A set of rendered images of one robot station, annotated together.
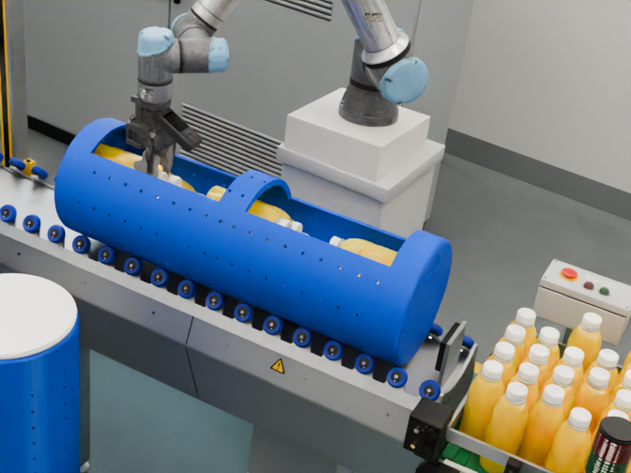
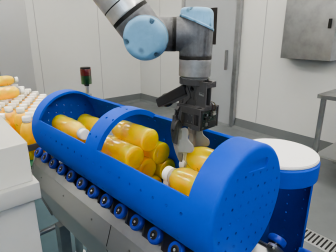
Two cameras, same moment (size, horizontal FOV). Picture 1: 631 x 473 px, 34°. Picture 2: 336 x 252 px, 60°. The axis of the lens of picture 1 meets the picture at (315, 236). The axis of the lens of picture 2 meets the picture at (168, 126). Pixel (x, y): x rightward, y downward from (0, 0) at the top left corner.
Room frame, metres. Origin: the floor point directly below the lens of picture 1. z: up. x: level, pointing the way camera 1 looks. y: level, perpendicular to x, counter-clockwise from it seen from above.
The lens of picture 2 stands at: (2.70, 0.59, 1.45)
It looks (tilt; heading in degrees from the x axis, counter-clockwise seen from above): 18 degrees down; 202
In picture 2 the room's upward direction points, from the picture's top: straight up
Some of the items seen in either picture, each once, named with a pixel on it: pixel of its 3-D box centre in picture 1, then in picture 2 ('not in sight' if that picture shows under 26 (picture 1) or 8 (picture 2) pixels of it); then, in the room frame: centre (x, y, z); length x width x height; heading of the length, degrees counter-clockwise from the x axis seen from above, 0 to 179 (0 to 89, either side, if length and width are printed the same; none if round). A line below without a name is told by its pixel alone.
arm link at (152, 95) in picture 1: (154, 89); (195, 69); (2.04, 0.39, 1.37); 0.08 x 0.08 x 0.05
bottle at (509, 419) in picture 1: (505, 430); not in sight; (1.53, -0.42, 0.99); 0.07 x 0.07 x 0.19
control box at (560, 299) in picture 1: (584, 301); not in sight; (1.93, -0.62, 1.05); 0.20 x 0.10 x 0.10; 66
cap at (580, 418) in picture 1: (580, 417); not in sight; (1.48, -0.53, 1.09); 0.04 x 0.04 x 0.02
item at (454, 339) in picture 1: (448, 354); not in sight; (1.74, -0.31, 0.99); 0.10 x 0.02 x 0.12; 156
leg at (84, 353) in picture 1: (78, 389); not in sight; (2.23, 0.62, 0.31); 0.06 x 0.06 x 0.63; 66
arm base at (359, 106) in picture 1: (370, 96); not in sight; (2.36, -0.09, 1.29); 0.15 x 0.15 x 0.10
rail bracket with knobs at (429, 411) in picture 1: (429, 430); not in sight; (1.54, -0.28, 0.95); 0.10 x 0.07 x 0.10; 156
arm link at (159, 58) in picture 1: (157, 55); (194, 33); (2.04, 0.39, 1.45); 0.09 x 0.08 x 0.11; 111
